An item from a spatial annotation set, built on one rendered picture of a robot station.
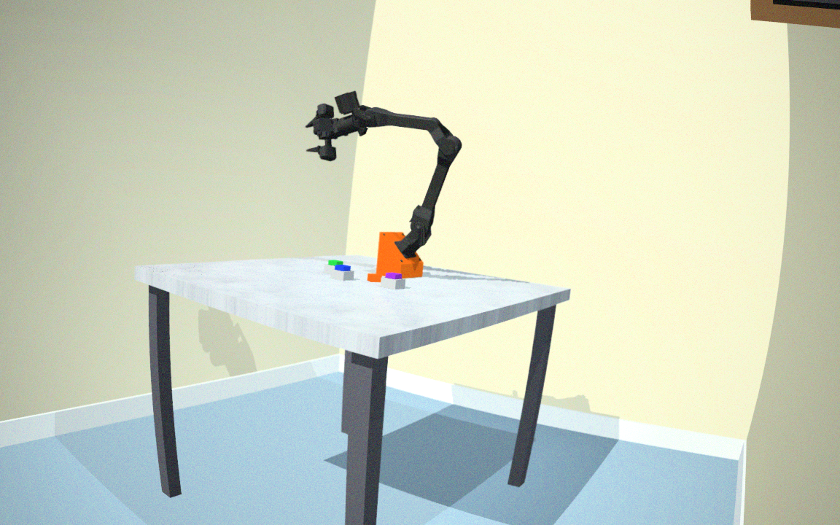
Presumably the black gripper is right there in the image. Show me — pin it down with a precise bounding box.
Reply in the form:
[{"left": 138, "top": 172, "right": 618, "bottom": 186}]
[{"left": 305, "top": 104, "right": 348, "bottom": 161}]

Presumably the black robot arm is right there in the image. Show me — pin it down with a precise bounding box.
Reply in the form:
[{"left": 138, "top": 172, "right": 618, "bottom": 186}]
[{"left": 313, "top": 91, "right": 462, "bottom": 259}]

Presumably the purple button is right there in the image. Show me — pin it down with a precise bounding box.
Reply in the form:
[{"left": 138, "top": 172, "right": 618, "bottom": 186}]
[{"left": 380, "top": 272, "right": 405, "bottom": 289}]

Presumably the green button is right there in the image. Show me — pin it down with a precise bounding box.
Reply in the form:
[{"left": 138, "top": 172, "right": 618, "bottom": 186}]
[{"left": 324, "top": 260, "right": 343, "bottom": 274}]

